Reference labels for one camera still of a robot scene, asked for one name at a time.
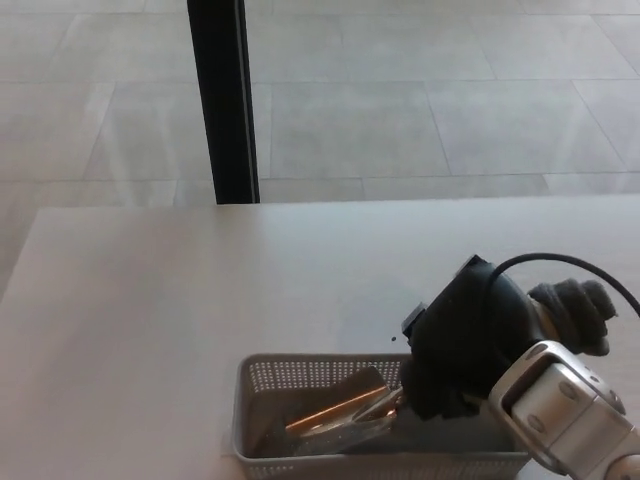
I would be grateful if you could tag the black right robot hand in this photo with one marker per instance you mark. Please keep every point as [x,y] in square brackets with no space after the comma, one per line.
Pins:
[460,345]

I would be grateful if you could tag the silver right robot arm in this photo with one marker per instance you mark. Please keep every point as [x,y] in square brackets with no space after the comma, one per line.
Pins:
[565,410]

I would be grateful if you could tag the grey perforated plastic basket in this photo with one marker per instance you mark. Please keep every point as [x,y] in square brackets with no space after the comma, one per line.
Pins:
[310,465]

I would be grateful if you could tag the black vertical frame post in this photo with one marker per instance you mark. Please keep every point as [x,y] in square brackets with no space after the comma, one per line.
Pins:
[222,100]

